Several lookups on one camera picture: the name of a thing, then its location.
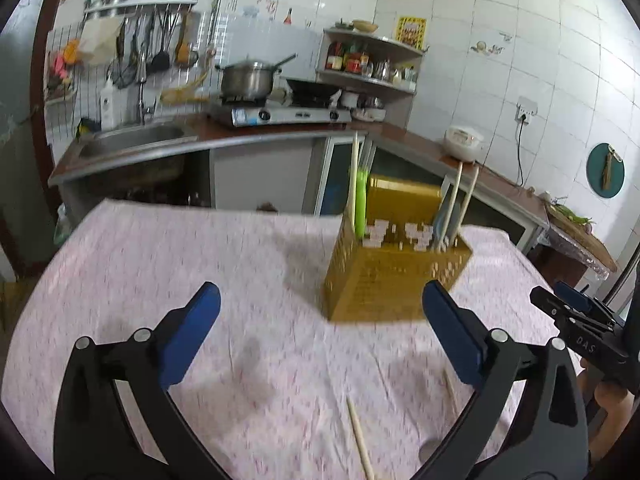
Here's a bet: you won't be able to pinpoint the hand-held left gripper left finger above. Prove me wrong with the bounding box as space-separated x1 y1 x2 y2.
52 281 222 480

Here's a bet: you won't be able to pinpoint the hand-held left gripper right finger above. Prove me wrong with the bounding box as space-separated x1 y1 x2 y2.
415 280 591 480

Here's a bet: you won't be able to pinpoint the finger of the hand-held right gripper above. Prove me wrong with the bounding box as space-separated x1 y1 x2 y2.
530 286 608 333
554 281 618 322

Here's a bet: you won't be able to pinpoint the yellow utensil holder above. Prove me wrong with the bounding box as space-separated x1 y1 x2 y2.
322 174 473 323

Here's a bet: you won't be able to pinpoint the wooden chopstick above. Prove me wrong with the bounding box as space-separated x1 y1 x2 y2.
346 398 377 480
450 166 480 248

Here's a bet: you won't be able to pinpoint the green-handled fork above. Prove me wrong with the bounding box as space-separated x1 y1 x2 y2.
352 169 370 238

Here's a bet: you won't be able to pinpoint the person's right hand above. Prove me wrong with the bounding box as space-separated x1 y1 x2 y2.
580 357 632 461

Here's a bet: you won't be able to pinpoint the plastic-covered side table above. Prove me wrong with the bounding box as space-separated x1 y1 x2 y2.
530 210 618 291

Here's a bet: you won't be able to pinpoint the wooden cutting board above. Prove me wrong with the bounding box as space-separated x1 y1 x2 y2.
547 200 618 273

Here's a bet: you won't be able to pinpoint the floral tablecloth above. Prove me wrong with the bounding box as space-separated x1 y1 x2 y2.
0 199 586 480

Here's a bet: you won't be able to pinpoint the green peppers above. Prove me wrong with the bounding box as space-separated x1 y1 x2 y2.
552 204 593 226

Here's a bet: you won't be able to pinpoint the round green cutting board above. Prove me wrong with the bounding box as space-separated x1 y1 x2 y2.
586 142 626 200

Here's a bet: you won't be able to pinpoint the white rice cooker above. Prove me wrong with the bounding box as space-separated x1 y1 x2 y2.
444 125 487 163

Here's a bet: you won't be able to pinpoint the steel sink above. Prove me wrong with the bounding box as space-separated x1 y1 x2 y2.
77 125 201 158

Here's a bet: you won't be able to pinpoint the kitchen counter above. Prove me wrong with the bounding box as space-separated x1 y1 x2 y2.
47 117 551 231

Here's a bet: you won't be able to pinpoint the gas stove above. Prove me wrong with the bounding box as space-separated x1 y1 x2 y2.
209 95 353 127

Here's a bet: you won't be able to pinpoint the white soap bottle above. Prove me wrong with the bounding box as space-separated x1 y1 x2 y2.
100 72 118 131

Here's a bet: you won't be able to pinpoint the steel cooking pot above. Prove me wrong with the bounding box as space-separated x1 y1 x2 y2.
215 52 298 101

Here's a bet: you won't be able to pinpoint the black wok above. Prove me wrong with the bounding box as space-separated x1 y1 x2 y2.
280 77 343 106

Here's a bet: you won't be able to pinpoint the black hanging spatula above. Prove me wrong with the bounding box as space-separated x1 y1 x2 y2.
150 10 173 73

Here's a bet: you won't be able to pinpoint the white hanging cloth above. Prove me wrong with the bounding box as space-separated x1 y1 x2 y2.
77 17 121 66

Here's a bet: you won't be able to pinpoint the metal utensil rack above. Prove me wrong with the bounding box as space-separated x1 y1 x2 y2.
82 0 198 16

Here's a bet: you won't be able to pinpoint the black power cable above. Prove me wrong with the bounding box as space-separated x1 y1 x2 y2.
516 119 526 188

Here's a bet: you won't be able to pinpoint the white wall outlet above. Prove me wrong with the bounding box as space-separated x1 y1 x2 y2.
515 96 538 123

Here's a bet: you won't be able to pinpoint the corner wall shelf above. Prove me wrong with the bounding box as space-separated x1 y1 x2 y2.
316 27 426 108

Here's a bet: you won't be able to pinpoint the wall stickers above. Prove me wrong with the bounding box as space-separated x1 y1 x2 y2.
470 32 513 56

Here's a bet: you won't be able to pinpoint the yellow wall poster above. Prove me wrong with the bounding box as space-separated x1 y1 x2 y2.
396 16 427 51

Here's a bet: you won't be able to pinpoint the metal wall pipe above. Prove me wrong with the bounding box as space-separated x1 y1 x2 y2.
207 0 233 56

